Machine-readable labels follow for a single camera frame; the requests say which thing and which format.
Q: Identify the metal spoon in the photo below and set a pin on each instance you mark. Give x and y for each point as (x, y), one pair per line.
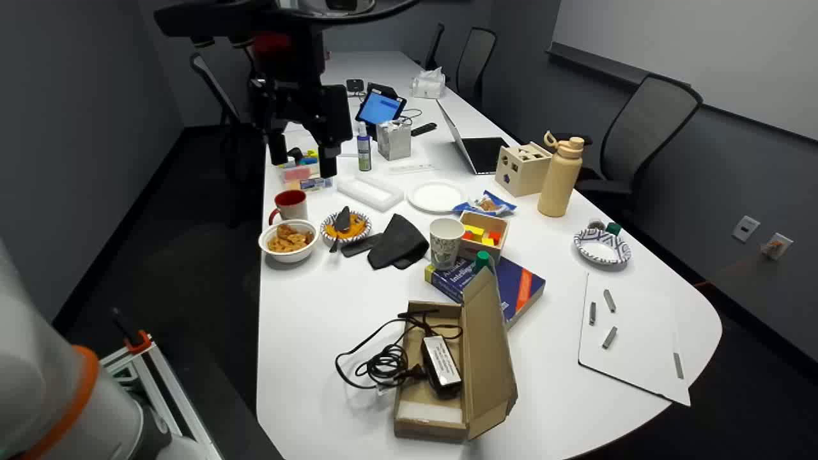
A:
(343, 221)

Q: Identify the red mug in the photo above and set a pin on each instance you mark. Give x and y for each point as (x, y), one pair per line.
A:
(293, 205)

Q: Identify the white board sheet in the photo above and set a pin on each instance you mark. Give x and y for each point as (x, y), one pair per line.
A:
(641, 340)

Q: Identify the white rectangular foam tray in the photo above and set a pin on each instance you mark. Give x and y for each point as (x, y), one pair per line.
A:
(370, 192)

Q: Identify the wooden shape sorter cube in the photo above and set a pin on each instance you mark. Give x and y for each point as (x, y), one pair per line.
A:
(523, 170)

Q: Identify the green marker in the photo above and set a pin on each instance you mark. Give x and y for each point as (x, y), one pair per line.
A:
(484, 260)

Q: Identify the black towel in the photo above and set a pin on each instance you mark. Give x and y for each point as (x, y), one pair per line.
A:
(394, 244)

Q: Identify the wall whiteboard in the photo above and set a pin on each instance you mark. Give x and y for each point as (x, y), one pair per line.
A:
(708, 48)

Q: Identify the grey office chair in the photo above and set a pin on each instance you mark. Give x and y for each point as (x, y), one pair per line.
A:
(476, 64)
(218, 90)
(647, 119)
(437, 44)

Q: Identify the beige water bottle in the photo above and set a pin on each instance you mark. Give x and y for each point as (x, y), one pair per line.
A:
(561, 183)

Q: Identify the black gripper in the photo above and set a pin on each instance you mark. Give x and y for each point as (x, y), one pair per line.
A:
(297, 106)

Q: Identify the small bowl of orange snacks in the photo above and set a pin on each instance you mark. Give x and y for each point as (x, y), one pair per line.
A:
(359, 229)

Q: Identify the open cardboard box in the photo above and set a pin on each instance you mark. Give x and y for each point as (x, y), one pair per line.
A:
(486, 366)

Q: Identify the black power adapter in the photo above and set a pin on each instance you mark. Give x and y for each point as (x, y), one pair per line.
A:
(442, 362)

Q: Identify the patterned paper cup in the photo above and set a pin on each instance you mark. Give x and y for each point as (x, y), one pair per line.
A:
(446, 246)

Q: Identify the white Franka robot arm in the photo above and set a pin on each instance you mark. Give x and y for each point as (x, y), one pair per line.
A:
(34, 385)

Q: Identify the patterned white dish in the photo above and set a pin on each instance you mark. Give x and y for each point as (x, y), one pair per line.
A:
(603, 246)

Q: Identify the white bowl of cookies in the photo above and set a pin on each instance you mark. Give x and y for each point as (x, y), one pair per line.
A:
(290, 240)

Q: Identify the white paper plate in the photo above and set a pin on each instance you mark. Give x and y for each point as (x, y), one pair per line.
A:
(437, 198)

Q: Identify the wooden box of coloured blocks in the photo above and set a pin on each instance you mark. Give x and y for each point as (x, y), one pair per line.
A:
(484, 230)

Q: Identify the black flat rectangular object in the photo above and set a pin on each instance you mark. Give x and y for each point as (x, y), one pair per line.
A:
(356, 246)

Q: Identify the blue book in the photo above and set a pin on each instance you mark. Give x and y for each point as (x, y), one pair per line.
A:
(516, 290)

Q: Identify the grey marker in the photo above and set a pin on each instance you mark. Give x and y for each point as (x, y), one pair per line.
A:
(609, 301)
(679, 366)
(609, 339)

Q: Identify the white plastic bag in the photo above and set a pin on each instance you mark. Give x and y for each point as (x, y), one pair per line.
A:
(431, 82)

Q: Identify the clear plastic toy container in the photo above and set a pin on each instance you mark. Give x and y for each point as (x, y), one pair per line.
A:
(301, 174)

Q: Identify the black tablet with blue screen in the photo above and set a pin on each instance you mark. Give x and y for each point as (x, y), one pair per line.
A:
(380, 108)

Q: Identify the small spray bottle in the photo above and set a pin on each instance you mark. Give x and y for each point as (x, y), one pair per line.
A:
(364, 151)

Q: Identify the silver laptop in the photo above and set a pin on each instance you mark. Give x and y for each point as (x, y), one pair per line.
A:
(481, 155)

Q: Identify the blue snack packet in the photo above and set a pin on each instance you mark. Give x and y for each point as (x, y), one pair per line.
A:
(489, 205)

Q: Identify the grey white tissue box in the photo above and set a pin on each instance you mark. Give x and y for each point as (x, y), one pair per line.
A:
(394, 141)

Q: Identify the white wall outlet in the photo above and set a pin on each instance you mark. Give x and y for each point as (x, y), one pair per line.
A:
(747, 229)
(775, 246)

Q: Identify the white metal stand frame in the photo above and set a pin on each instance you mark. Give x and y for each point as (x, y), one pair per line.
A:
(162, 385)

